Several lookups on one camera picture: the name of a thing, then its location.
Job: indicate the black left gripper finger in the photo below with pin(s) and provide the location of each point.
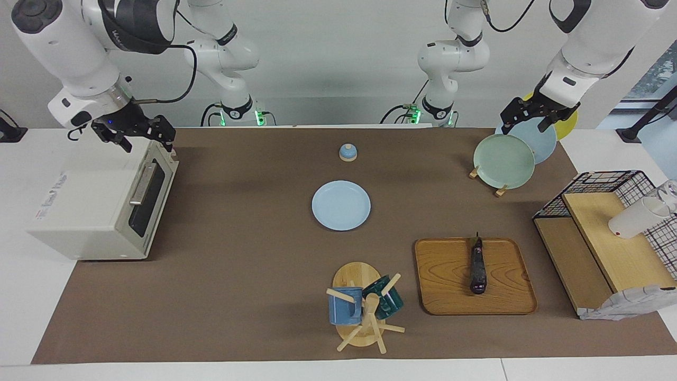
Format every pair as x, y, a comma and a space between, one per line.
506, 123
546, 124

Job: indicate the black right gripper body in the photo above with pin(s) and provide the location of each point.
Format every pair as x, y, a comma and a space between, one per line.
132, 124

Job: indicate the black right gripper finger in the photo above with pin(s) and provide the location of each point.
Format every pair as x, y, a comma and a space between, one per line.
126, 144
168, 135

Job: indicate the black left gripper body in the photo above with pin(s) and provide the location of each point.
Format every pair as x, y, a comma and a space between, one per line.
545, 106

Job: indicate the dark purple eggplant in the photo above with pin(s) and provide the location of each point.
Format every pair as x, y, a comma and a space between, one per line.
477, 270

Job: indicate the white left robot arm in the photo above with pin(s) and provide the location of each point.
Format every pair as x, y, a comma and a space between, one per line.
597, 37

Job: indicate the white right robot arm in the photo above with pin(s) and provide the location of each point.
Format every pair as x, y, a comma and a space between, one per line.
69, 47

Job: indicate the white toaster oven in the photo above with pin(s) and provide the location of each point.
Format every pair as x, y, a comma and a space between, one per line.
79, 201

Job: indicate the light blue racked plate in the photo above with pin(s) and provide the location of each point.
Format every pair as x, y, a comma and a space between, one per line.
545, 145

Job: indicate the yellow plate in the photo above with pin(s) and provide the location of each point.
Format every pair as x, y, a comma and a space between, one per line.
568, 127

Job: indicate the pale green plate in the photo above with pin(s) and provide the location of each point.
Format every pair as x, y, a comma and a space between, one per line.
502, 161

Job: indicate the wooden plate rack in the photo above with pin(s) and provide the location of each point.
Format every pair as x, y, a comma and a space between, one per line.
473, 172

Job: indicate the black clamp stand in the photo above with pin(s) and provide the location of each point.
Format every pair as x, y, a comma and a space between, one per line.
642, 119

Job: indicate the white cup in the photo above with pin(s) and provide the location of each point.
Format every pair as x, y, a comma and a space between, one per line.
632, 219

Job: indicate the brown table mat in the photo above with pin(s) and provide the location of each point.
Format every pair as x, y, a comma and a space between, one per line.
254, 238

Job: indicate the clear glass cup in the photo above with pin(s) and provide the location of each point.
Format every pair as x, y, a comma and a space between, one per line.
670, 193

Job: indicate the wooden step shelf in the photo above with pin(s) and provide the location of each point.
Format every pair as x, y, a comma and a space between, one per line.
619, 248

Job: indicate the small blue knobbed lid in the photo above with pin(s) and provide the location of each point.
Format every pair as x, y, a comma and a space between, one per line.
348, 153

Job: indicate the wooden serving tray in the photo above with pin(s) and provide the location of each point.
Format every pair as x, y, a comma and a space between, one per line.
449, 280

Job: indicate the white checkered cloth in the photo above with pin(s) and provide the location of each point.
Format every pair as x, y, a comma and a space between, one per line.
624, 304

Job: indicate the wooden mug tree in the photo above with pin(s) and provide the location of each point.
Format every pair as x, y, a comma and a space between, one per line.
355, 275

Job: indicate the dark green mug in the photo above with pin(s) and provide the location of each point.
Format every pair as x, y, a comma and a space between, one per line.
389, 304

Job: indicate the blue mug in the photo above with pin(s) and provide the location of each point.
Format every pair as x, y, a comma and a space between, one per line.
344, 309

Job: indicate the black table mount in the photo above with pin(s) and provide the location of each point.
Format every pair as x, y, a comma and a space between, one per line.
10, 132

